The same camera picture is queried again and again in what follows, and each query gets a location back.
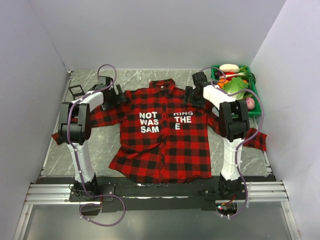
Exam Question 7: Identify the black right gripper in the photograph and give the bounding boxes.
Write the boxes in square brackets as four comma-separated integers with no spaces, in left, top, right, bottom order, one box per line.
[183,86,206,110]

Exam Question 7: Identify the red black plaid shirt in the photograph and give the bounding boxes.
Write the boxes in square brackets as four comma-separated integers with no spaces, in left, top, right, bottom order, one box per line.
[51,78,268,185]

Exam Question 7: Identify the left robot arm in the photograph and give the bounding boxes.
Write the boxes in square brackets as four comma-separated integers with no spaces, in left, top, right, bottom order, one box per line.
[58,76,126,201]

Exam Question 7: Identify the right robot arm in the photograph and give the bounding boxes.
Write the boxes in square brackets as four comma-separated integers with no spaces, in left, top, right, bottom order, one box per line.
[184,71,250,200]

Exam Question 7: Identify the black brooch display box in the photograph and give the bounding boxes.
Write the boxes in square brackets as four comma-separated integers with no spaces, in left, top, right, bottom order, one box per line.
[68,84,85,100]

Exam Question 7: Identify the dark purple eggplant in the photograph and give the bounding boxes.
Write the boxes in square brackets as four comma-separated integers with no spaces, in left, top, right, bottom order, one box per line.
[214,71,222,76]

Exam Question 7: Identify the orange fruit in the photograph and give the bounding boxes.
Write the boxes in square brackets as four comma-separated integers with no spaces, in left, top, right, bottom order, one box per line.
[217,79,229,89]

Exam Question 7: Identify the white potato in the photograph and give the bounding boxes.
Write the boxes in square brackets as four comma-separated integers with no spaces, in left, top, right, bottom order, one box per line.
[219,63,240,73]

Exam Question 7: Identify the green white cabbage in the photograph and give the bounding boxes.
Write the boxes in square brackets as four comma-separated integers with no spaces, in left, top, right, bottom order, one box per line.
[222,77,249,94]

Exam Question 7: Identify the white green onion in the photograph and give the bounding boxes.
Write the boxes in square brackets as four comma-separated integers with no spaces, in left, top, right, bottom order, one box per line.
[219,72,252,79]

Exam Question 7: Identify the purple onion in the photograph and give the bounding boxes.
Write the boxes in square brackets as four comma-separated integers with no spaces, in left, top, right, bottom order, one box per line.
[245,97,256,111]

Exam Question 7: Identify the green plastic tray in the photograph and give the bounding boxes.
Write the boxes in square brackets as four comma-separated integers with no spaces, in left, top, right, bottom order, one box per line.
[210,65,262,118]

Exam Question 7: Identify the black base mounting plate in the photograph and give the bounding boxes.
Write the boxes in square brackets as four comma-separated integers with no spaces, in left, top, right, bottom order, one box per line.
[69,177,246,213]

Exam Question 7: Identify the small circuit board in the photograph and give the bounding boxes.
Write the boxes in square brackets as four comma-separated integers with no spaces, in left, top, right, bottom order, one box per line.
[216,202,238,216]

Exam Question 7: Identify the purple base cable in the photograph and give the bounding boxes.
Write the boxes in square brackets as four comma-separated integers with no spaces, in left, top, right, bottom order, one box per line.
[79,194,127,227]

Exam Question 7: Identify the aluminium frame rail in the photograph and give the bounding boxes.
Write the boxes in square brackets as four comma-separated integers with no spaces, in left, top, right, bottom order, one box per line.
[24,182,289,205]

